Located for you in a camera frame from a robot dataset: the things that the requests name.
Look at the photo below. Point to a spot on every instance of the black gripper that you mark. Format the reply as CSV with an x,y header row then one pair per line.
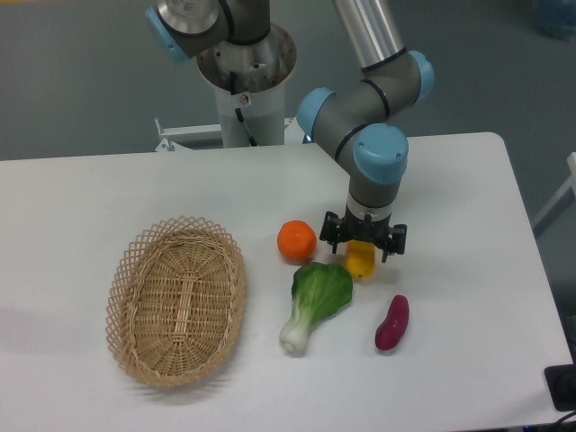
x,y
336,230

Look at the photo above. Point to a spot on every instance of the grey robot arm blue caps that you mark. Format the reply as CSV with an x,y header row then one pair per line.
x,y
247,59

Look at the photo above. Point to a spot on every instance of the orange tangerine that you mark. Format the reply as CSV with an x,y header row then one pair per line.
x,y
296,240

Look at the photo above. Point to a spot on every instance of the green bok choy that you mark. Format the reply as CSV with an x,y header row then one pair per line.
x,y
319,292

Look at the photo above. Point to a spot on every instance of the purple sweet potato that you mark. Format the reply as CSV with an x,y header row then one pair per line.
x,y
392,329

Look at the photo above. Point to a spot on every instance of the oval wicker basket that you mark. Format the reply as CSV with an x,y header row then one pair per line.
x,y
176,303

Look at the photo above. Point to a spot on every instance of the white furniture piece right edge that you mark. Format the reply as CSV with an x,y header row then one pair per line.
x,y
559,202

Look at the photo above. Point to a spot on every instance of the black device at table edge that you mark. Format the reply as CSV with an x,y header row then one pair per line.
x,y
560,380

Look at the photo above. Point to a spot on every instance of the blue water bottle background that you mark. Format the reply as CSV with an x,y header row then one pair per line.
x,y
556,18

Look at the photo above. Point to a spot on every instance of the white metal base frame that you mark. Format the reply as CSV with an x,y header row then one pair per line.
x,y
210,136

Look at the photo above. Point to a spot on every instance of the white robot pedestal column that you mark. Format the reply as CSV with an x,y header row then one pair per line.
x,y
251,119

